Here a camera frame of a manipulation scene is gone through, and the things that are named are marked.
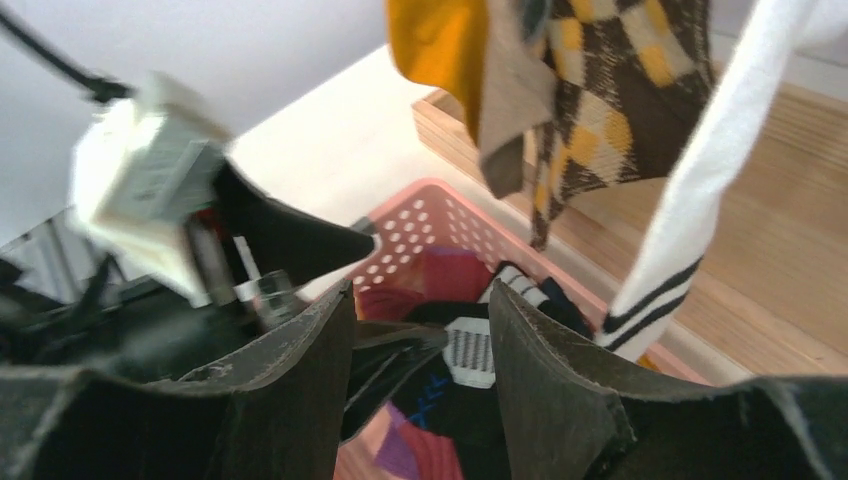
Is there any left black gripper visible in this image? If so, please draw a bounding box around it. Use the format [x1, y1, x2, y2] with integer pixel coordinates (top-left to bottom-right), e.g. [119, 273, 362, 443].
[1, 162, 375, 382]

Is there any white black striped sock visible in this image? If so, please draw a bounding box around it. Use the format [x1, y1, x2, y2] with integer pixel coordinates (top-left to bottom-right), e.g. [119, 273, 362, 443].
[594, 0, 847, 361]

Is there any pink perforated plastic basket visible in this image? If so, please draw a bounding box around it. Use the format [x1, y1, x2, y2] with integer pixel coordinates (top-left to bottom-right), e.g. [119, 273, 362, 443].
[331, 177, 710, 480]

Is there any navy green sock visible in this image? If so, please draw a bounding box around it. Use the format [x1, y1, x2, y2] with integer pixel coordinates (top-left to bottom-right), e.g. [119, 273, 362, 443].
[539, 277, 593, 340]

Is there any mustard yellow sock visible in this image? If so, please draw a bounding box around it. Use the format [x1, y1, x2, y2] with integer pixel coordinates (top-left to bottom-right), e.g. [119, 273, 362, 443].
[386, 0, 489, 142]

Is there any black ribbed sock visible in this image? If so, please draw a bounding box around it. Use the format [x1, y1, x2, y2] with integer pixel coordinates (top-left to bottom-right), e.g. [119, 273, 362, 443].
[392, 301, 512, 479]

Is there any maroon purple striped sock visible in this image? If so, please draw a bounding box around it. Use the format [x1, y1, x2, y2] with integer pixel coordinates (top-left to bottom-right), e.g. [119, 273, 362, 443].
[375, 403, 464, 480]

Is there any maroon yellow sock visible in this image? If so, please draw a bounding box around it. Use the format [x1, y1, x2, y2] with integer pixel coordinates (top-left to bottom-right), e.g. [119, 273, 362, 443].
[355, 247, 493, 321]

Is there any brown argyle sock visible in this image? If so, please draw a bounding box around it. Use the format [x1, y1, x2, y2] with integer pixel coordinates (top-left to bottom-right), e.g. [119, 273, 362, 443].
[525, 1, 715, 250]

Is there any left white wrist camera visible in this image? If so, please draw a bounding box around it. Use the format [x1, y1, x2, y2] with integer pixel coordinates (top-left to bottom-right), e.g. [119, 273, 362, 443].
[68, 72, 233, 307]

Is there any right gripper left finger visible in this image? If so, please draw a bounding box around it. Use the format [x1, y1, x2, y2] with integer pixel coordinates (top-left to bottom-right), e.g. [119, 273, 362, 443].
[1, 281, 356, 479]

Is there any tan sock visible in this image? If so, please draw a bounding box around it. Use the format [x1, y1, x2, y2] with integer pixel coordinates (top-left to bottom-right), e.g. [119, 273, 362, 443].
[478, 0, 557, 199]

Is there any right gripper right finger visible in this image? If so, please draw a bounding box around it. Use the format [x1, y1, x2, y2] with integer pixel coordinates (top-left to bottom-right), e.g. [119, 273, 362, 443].
[489, 283, 847, 479]

